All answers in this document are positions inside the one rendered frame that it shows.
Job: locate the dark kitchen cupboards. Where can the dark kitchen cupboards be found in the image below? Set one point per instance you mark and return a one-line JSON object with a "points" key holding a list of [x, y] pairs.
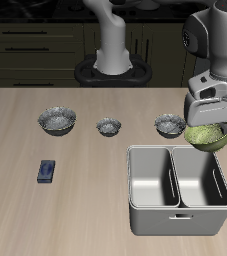
{"points": [[35, 53]]}

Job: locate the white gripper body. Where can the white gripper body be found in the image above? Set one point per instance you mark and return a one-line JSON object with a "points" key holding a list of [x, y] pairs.
{"points": [[208, 110]]}

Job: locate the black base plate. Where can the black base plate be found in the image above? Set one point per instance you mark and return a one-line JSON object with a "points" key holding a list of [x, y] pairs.
{"points": [[85, 75]]}

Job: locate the green bowl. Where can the green bowl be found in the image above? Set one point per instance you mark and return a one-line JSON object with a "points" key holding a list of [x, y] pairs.
{"points": [[205, 137]]}

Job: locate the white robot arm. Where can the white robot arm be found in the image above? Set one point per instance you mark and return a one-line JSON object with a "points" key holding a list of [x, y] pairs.
{"points": [[111, 40]]}

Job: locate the dark blue flat box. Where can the dark blue flat box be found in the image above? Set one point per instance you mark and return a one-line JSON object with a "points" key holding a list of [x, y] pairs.
{"points": [[46, 171]]}

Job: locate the white two-bin basket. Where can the white two-bin basket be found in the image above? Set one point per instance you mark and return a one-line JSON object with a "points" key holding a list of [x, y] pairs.
{"points": [[171, 186]]}

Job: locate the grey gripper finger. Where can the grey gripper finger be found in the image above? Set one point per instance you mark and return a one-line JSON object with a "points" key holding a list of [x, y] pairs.
{"points": [[226, 127]]}

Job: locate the medium grey bowl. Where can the medium grey bowl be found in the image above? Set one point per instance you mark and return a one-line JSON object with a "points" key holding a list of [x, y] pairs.
{"points": [[169, 125]]}

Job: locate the small grey fluted dish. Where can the small grey fluted dish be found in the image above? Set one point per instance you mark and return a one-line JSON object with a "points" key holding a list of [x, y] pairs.
{"points": [[108, 126]]}

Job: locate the large grey bowl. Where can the large grey bowl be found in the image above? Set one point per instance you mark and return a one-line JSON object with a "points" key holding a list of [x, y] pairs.
{"points": [[57, 120]]}

